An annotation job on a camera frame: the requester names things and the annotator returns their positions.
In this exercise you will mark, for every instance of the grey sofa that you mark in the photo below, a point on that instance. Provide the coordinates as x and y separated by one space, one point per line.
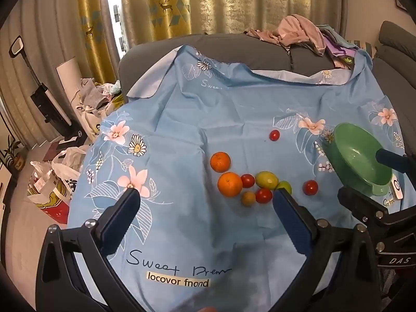
243 52

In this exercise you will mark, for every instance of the grey sheer curtain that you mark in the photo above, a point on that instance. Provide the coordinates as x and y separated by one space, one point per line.
48 55

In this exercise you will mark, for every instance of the red and yellow bag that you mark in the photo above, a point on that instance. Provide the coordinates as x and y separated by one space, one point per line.
48 191

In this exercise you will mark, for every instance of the red cherry tomato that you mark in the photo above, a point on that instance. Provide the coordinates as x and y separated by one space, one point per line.
263 195
310 187
247 180
275 135

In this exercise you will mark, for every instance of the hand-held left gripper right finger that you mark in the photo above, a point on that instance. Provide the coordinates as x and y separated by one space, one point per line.
292 222

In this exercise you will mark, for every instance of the blue floral cloth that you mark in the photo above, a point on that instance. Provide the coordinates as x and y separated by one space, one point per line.
195 120

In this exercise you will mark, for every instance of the purple garment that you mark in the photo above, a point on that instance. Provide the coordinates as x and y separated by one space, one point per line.
338 47

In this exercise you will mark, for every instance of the small yellow fruit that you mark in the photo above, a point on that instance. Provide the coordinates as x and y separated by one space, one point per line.
248 198

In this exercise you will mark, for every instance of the green plastic bowl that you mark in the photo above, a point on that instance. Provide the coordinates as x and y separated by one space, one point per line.
354 156

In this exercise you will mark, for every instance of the white rectangular device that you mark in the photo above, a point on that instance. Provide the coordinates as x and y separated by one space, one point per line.
396 187

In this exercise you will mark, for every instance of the pink garment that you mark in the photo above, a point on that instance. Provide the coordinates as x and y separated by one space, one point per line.
292 32

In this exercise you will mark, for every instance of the orange wall frame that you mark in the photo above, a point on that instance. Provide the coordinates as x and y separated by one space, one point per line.
406 1

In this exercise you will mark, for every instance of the white board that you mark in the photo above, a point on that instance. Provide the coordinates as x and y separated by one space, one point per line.
71 84

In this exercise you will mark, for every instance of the narrow gold curtain panel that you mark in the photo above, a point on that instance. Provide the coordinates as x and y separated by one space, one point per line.
97 22

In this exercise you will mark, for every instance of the potted plant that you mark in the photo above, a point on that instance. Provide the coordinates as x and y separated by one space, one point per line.
11 154

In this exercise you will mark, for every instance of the yellow-green garment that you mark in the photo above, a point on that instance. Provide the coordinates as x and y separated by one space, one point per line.
347 60

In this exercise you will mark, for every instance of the orange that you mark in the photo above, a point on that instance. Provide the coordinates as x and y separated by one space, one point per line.
220 162
230 184

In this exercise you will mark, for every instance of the black stick vacuum cleaner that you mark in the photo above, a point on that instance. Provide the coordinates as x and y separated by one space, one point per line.
44 96

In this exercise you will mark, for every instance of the small green fruit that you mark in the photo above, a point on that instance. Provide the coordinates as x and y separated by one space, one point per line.
267 179
285 187

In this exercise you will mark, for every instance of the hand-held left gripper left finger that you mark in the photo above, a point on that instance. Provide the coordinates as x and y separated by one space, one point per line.
121 221

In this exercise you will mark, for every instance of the white plastic bag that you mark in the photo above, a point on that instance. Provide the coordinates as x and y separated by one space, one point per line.
70 162

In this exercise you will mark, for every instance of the laundry pile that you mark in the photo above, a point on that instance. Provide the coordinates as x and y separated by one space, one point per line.
94 94

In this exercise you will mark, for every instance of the wide gold curtain panel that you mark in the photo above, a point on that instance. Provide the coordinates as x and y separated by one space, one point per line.
227 3

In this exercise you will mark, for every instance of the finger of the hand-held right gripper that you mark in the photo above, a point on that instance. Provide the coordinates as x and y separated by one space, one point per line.
360 201
391 160

